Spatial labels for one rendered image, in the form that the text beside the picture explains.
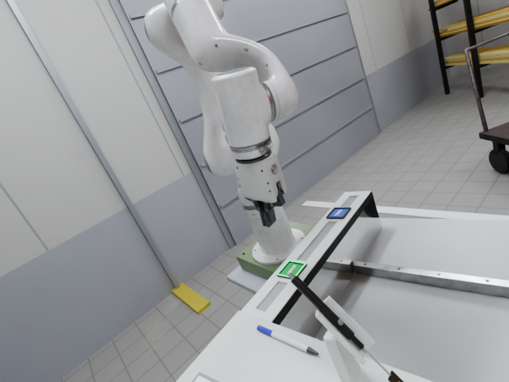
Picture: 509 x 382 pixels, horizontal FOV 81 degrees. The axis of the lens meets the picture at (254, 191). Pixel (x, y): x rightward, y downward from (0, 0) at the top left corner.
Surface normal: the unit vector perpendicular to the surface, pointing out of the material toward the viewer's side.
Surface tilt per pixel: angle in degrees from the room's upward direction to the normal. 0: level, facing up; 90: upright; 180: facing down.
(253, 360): 0
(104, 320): 90
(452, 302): 0
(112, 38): 90
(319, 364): 0
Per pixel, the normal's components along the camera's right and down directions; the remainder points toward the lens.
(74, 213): 0.59, 0.03
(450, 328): -0.37, -0.87
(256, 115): 0.52, 0.29
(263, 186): -0.54, 0.50
